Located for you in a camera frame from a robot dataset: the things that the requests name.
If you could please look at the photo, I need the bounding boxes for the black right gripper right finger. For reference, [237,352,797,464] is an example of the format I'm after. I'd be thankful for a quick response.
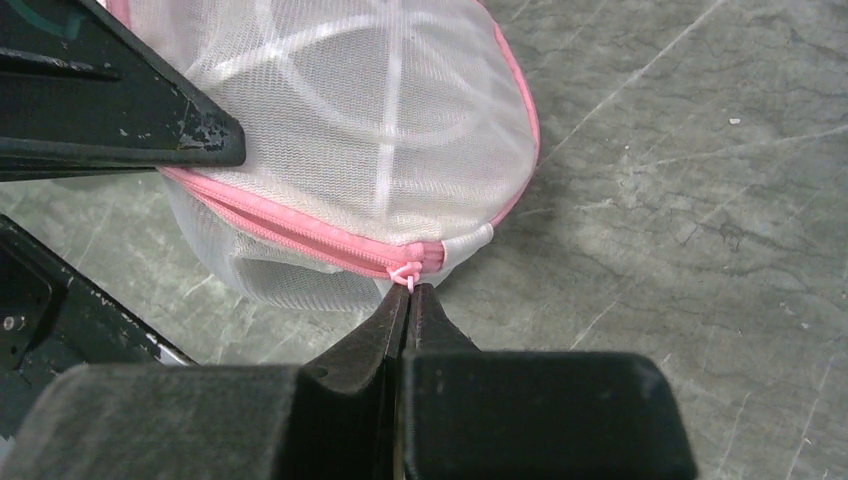
[397,284,699,479]

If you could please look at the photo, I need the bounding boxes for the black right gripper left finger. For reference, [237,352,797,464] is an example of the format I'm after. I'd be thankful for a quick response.
[1,285,411,479]

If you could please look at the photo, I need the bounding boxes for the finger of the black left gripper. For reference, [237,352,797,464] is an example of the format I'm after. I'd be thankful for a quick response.
[1,1,246,182]
[1,216,192,438]

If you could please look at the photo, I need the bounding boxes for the pink rimmed mesh laundry bag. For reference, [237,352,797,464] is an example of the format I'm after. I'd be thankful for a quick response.
[106,1,540,311]

